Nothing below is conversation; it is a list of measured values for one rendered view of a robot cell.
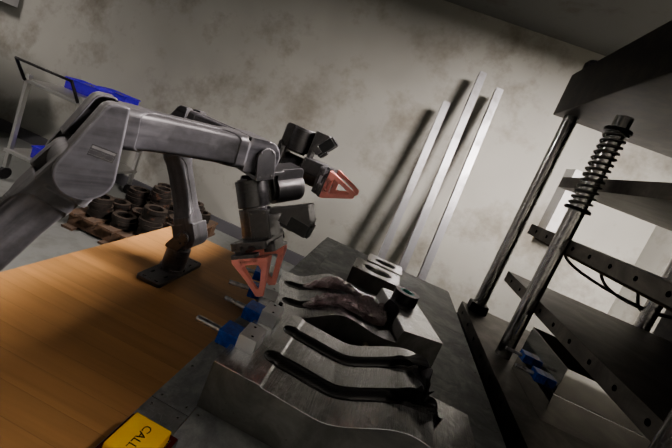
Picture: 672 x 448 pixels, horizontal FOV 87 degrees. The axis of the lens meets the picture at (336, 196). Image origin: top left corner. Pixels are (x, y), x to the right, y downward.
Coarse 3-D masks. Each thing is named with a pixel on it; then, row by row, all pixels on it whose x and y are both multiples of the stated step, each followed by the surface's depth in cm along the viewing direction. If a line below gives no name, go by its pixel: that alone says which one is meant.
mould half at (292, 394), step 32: (256, 320) 75; (288, 320) 80; (224, 352) 62; (256, 352) 65; (288, 352) 70; (352, 352) 78; (384, 352) 77; (224, 384) 59; (256, 384) 58; (288, 384) 61; (352, 384) 67; (384, 384) 66; (416, 384) 67; (224, 416) 60; (256, 416) 58; (288, 416) 57; (320, 416) 57; (352, 416) 58; (384, 416) 57; (416, 416) 58; (448, 416) 75
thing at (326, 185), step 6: (330, 174) 82; (336, 174) 84; (324, 180) 82; (330, 180) 82; (336, 180) 83; (342, 180) 84; (324, 186) 82; (330, 186) 83; (342, 186) 83; (348, 186) 84; (318, 192) 83; (324, 192) 83; (348, 192) 83; (354, 192) 84; (348, 198) 84
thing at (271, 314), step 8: (240, 304) 78; (248, 304) 77; (256, 304) 79; (272, 304) 79; (248, 312) 76; (256, 312) 76; (264, 312) 75; (272, 312) 76; (280, 312) 77; (248, 320) 76; (264, 320) 75; (272, 320) 75; (272, 328) 75
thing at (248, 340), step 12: (204, 324) 67; (216, 324) 68; (228, 324) 68; (252, 324) 68; (216, 336) 66; (228, 336) 65; (240, 336) 64; (252, 336) 65; (264, 336) 69; (240, 348) 64; (252, 348) 64
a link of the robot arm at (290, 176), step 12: (264, 156) 59; (264, 168) 60; (276, 168) 65; (288, 168) 66; (300, 168) 68; (276, 180) 66; (288, 180) 67; (300, 180) 68; (288, 192) 67; (300, 192) 69
